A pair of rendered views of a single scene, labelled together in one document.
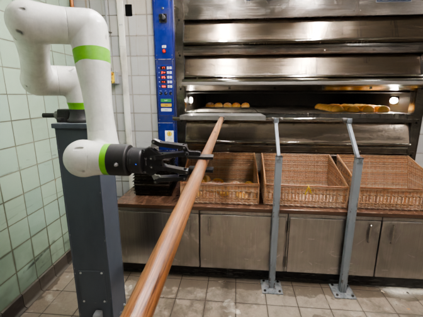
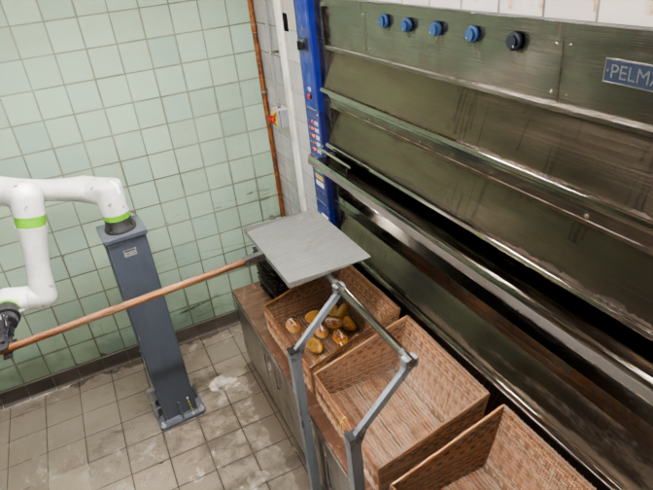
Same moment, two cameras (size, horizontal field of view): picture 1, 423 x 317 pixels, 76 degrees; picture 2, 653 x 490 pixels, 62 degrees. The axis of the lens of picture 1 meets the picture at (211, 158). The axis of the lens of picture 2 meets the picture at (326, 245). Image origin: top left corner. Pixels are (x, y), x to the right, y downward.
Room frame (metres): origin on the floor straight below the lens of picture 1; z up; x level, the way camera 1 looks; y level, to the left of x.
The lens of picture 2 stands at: (1.05, -1.96, 2.32)
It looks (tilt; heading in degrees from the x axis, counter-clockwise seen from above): 29 degrees down; 62
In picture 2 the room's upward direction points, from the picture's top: 6 degrees counter-clockwise
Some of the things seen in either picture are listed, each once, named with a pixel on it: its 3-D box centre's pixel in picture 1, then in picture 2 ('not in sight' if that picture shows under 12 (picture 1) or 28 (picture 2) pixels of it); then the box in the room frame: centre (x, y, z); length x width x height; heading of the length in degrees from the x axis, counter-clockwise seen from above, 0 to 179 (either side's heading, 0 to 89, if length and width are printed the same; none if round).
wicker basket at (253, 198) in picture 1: (220, 175); (328, 319); (2.02, -0.07, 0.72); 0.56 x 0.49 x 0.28; 86
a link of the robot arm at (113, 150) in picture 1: (123, 159); (8, 315); (0.77, 0.26, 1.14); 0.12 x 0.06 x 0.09; 175
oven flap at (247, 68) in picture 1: (298, 66); (451, 188); (2.23, -0.68, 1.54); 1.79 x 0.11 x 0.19; 85
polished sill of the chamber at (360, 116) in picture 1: (294, 115); (455, 278); (2.26, -0.68, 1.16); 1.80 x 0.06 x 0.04; 85
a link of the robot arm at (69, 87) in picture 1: (77, 87); (109, 198); (1.30, 0.62, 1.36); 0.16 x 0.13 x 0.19; 121
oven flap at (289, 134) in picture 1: (293, 133); (449, 311); (2.23, -0.68, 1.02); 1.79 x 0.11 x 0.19; 85
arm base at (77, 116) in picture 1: (72, 115); (117, 218); (1.31, 0.66, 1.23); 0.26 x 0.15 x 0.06; 89
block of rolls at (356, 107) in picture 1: (348, 107); not in sight; (2.62, -1.29, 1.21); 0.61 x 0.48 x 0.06; 175
